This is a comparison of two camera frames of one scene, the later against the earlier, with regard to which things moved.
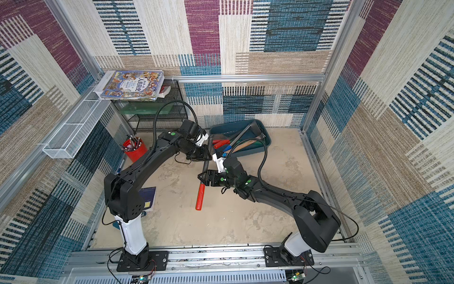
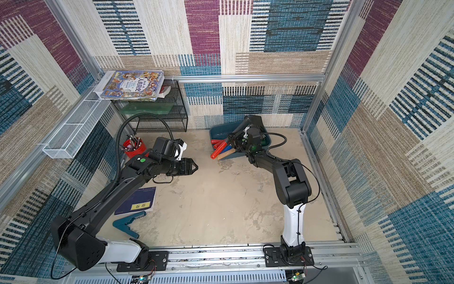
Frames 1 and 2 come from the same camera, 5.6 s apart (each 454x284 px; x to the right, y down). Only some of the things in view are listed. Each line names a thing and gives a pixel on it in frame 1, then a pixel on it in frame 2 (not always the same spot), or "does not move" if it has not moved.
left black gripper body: x=199 y=154 -> x=179 y=168
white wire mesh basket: x=67 y=141 does not move
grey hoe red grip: x=201 y=191 -> x=217 y=151
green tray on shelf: x=147 y=108 does not move
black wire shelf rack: x=167 y=110 does not move
